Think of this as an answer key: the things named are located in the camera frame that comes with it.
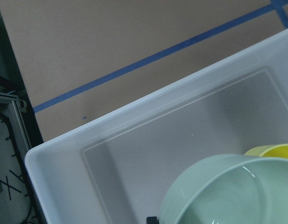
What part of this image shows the clear plastic storage box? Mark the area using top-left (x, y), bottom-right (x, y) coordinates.
top-left (25, 29), bottom-right (288, 224)

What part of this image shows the aluminium table frame rail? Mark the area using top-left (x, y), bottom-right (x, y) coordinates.
top-left (0, 92), bottom-right (31, 153)

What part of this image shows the light green bowl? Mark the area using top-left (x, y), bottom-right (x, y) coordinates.
top-left (159, 154), bottom-right (288, 224)

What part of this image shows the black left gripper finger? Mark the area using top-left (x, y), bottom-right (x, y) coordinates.
top-left (146, 217), bottom-right (158, 224)

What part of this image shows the yellow plastic cup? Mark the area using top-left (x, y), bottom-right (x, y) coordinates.
top-left (245, 144), bottom-right (288, 159)

